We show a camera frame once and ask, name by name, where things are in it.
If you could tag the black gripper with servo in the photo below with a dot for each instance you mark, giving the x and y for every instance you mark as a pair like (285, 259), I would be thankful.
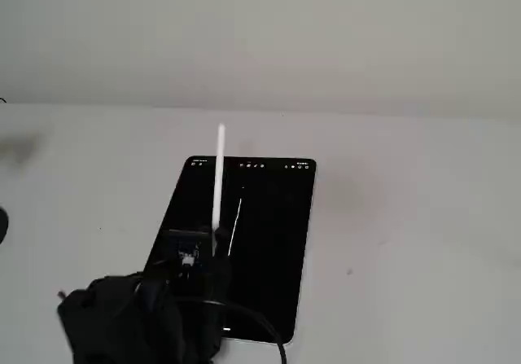
(221, 254)

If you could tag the white stylus pencil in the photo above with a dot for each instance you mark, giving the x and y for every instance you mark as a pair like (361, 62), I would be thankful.
(220, 168)

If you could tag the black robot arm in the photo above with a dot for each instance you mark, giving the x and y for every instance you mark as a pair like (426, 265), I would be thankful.
(122, 323)

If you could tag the black tablet with silver edge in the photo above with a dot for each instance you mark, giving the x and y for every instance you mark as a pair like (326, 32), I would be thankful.
(277, 238)

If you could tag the black rounded object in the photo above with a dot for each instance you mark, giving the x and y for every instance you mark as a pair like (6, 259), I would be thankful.
(3, 225)

